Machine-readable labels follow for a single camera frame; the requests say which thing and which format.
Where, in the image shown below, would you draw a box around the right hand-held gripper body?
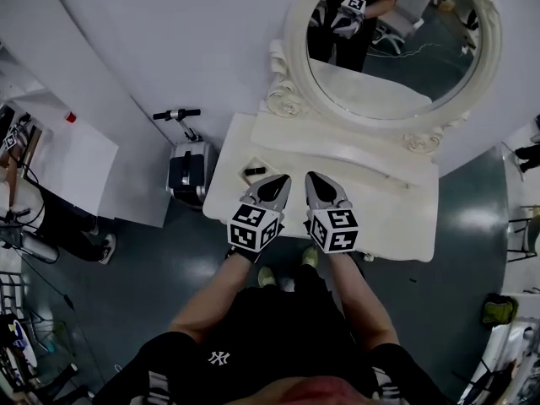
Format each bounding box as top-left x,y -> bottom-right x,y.
305,199 -> 360,254

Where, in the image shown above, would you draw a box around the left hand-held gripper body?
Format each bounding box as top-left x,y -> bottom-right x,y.
226,192 -> 291,254

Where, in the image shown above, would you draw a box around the small white tray box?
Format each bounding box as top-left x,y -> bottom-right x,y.
238,155 -> 278,185

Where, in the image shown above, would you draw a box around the white ornate dressing table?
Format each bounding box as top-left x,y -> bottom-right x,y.
202,0 -> 504,264

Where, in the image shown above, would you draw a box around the person's right forearm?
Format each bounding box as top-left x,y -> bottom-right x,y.
328,251 -> 400,354

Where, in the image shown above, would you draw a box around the person's left forearm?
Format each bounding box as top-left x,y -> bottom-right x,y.
170,253 -> 258,345

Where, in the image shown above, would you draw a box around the person's right yellow-green shoe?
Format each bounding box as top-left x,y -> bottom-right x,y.
301,245 -> 321,268

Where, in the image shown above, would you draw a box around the person's yellow-green shoe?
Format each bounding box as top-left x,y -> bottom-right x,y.
301,245 -> 321,268
257,266 -> 278,289

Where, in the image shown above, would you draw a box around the person's left yellow-green shoe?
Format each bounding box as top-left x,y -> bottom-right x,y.
257,266 -> 278,289

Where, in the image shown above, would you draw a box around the person's black trousers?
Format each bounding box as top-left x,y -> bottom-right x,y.
252,263 -> 345,316

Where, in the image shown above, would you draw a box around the black scooter suitcase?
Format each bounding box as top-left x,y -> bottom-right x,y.
152,108 -> 220,210

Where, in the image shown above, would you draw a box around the person's black t-shirt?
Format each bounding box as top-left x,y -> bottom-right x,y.
92,287 -> 452,405

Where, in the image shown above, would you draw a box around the white framed oval mirror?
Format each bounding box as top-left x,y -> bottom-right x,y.
266,0 -> 504,154

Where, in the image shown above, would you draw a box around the white cabinet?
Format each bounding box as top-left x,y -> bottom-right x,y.
40,111 -> 119,219

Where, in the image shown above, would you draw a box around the black metal stool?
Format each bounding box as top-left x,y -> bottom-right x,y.
505,204 -> 540,263

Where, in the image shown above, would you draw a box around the black metal chair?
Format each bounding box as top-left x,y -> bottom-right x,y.
453,359 -> 507,405

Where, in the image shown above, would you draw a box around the grey office chair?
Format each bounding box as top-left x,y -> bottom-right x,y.
0,208 -> 60,266

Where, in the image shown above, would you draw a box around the grey backpack strap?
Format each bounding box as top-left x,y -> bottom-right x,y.
143,369 -> 170,405
370,367 -> 406,405

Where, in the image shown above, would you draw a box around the black floor cable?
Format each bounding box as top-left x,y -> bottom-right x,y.
20,246 -> 76,311

